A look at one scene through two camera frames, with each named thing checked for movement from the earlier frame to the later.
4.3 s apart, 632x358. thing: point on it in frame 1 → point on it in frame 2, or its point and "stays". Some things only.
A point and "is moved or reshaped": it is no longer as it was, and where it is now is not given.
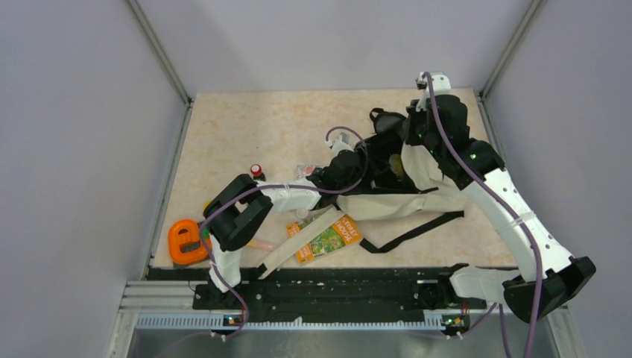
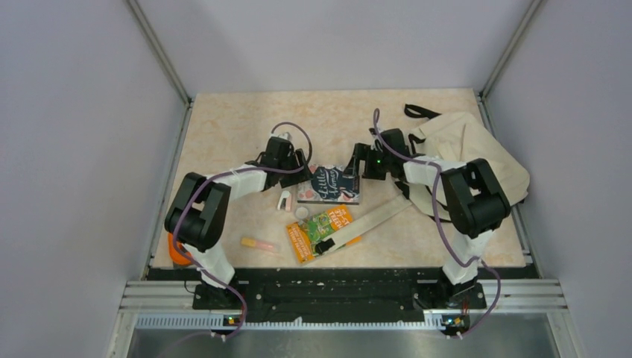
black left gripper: [361, 161] → [298, 177]
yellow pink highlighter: [260, 245] stays
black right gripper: [414, 114] → [364, 153]
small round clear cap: [302, 213] stays
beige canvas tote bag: [402, 181] is moved or reshaped
